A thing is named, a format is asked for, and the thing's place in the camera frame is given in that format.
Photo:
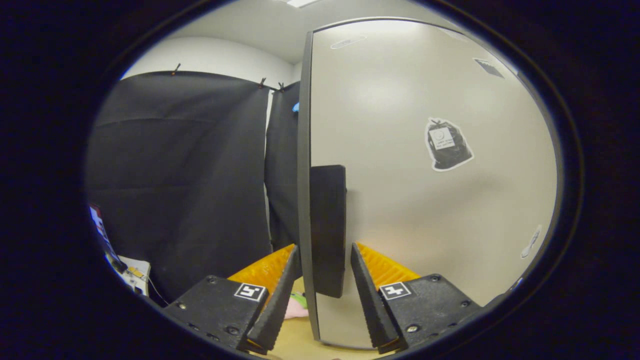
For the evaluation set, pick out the white electronic device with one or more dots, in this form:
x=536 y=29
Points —
x=135 y=275

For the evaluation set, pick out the grey cabinet door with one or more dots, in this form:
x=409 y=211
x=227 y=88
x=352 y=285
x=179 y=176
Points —
x=400 y=200

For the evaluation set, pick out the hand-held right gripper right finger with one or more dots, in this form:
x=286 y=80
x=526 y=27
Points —
x=370 y=305

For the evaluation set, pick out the colourful printed board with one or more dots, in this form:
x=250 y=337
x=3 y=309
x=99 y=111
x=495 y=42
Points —
x=102 y=235

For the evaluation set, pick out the pink green plush toy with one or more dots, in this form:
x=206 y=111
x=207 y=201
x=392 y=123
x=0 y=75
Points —
x=296 y=310

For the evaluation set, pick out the black backdrop cloth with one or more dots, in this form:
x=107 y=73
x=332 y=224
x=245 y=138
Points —
x=190 y=190

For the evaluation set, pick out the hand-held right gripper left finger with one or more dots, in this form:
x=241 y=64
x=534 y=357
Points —
x=280 y=310

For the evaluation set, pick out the large ceiling light panel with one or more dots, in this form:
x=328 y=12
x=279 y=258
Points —
x=302 y=2

